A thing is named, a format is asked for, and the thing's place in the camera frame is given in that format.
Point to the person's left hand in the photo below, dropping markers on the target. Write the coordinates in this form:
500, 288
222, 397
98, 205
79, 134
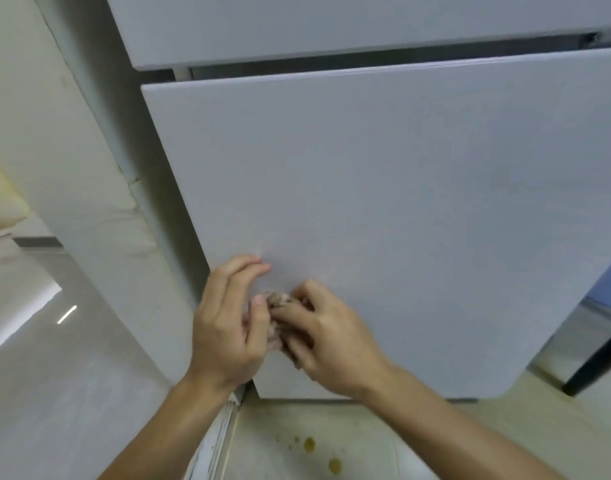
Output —
220, 329

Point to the person's right hand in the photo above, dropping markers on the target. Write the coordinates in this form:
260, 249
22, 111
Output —
335, 344

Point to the person's left thumb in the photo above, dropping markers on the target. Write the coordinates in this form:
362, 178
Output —
258, 324

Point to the person's right fingers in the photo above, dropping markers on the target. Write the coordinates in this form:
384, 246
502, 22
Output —
295, 314

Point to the person's left middle finger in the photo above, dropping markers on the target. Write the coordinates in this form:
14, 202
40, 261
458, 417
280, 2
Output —
238, 264

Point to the grey cleaning cloth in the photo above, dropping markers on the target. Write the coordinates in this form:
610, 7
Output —
279, 298

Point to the person's right forearm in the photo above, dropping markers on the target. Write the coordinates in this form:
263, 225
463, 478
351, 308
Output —
435, 429

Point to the person's left forearm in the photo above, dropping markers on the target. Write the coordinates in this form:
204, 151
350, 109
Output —
185, 429

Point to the large grey fridge door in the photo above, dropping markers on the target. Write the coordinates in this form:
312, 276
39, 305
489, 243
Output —
385, 194

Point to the grey fridge body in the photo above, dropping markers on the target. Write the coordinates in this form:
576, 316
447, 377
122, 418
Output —
115, 109

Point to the pale yellow cushion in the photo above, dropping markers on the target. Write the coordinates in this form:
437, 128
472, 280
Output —
3, 199

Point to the small grey fridge door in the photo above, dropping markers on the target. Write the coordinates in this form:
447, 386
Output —
335, 24

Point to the black furniture leg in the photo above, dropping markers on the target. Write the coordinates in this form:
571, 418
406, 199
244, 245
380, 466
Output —
593, 362

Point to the blue plastic bin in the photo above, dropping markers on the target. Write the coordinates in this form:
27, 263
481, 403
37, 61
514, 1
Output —
608, 279

